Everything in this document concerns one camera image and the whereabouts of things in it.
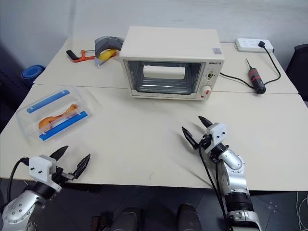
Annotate white loose cables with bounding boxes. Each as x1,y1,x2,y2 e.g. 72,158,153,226
295,191,308,231

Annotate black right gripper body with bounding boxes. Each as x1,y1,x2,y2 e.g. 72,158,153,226
198,134,214,150

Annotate blue rolled mat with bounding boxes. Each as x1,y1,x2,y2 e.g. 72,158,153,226
21,65,47,80

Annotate clear plastic container blue clips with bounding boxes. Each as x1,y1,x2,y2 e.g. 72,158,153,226
16,85,95,146

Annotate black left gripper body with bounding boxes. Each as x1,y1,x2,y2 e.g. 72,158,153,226
51,166,75,186

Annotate yellow toy banana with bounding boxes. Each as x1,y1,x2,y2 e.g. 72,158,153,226
99,48,117,62

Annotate glass oven door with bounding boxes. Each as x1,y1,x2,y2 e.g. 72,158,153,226
123,59,205,96

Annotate orange tool with black handle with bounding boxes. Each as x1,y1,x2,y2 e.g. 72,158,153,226
65,49,97,64

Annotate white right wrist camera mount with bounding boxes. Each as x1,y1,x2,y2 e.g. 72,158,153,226
205,122,228,154

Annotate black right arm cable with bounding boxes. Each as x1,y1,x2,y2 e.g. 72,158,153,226
198,144,229,231

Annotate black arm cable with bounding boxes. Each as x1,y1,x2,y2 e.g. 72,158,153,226
7,157,30,203
198,144,229,231

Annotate white toaster oven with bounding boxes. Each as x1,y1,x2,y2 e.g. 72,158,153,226
119,26,225,102

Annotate blue box clip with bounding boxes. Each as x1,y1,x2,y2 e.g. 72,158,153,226
26,89,71,114
38,110,93,142

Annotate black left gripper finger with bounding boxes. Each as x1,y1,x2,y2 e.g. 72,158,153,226
50,145,69,161
71,154,91,180

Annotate black chair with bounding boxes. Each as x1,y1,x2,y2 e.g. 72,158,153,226
285,43,308,102

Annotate dark rounded shape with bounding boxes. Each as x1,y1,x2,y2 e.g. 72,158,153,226
176,204,203,231

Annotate white timer knob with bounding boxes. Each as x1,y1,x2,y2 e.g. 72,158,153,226
200,85,214,100

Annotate orange toy chicken leg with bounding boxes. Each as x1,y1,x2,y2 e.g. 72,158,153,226
38,103,79,129

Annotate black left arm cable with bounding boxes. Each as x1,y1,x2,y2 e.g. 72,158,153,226
7,157,30,203

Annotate black power cable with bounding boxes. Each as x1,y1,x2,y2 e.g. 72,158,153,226
219,45,282,89

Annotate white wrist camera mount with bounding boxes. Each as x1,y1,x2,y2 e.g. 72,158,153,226
28,154,62,193
205,122,228,154

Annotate black red screwdriver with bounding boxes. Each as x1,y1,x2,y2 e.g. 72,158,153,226
245,58,267,95

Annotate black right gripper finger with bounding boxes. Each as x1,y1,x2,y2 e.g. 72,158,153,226
198,115,213,130
181,126,200,150

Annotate white power strip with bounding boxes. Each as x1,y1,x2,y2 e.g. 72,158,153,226
235,38,275,53

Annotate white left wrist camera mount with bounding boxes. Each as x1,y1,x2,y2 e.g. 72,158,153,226
28,154,62,193

